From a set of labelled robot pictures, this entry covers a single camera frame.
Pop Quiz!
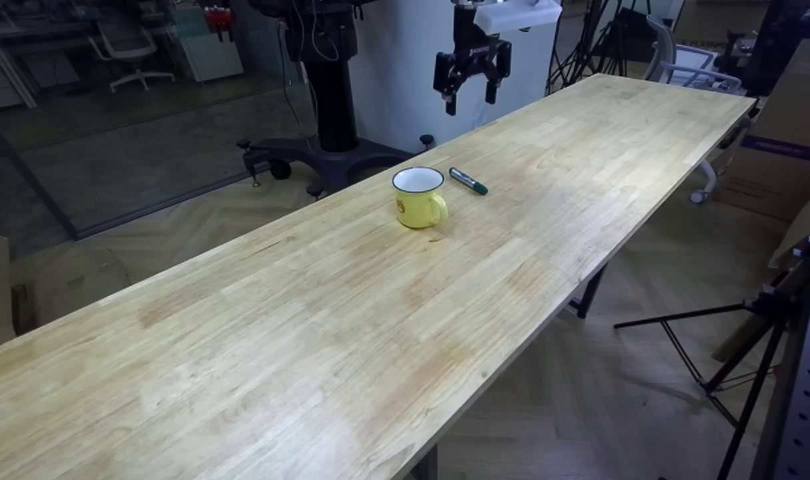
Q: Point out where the white drawer cabinet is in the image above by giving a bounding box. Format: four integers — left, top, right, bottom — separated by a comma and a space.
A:
168, 8, 248, 85

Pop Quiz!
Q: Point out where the white mesh chair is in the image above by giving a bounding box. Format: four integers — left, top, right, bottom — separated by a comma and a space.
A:
643, 14, 745, 96

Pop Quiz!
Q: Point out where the large brown cardboard box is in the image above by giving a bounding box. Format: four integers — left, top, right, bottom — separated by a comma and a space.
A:
711, 38, 810, 226

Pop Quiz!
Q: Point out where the black tripod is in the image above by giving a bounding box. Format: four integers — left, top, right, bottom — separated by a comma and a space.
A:
613, 282, 810, 480

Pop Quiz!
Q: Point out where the green capped marker pen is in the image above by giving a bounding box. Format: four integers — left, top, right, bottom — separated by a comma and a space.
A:
447, 166, 489, 198

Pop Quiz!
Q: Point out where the yellow enamel cup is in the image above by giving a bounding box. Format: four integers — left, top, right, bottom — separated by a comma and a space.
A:
388, 162, 449, 233

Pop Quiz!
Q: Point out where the white office chair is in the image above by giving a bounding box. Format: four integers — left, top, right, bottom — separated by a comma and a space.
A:
88, 16, 179, 96

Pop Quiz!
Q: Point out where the black table leg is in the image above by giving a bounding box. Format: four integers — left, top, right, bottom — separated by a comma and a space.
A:
409, 446, 441, 480

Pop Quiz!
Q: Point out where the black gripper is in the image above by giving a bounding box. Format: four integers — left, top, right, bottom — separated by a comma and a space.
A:
431, 38, 513, 120

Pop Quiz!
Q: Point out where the black light stand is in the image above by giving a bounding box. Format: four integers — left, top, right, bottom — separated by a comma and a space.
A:
545, 0, 657, 94

